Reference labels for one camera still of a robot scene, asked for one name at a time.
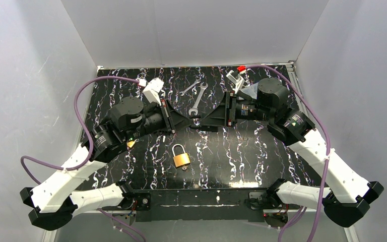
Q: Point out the clear plastic screw box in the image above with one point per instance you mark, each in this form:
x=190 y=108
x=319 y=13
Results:
x=251 y=91

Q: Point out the large brass padlock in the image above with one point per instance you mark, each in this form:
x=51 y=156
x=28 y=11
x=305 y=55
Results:
x=180 y=157

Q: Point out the large silver wrench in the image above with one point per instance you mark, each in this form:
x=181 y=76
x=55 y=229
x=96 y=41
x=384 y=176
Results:
x=194 y=110

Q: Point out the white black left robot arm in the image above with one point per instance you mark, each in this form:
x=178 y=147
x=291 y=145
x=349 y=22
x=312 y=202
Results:
x=57 y=200

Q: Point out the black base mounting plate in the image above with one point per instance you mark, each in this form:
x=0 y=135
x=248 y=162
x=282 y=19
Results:
x=200 y=204

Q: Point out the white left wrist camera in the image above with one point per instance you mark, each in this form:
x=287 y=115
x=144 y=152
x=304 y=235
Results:
x=151 y=89

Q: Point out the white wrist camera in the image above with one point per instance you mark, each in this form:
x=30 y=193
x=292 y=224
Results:
x=235 y=76
x=151 y=89

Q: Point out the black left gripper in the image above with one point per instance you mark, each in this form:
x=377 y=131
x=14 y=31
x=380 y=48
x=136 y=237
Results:
x=168 y=117

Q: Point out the small brass padlock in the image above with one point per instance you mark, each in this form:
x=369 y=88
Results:
x=130 y=144

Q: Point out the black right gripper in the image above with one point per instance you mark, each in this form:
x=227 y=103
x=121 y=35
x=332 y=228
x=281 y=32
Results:
x=229 y=109

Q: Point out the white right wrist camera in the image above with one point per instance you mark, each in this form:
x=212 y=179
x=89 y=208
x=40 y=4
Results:
x=235 y=76

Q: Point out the small silver wrench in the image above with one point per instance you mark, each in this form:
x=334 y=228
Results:
x=182 y=93

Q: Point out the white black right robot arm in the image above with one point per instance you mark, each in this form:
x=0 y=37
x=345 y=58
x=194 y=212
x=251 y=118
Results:
x=347 y=196

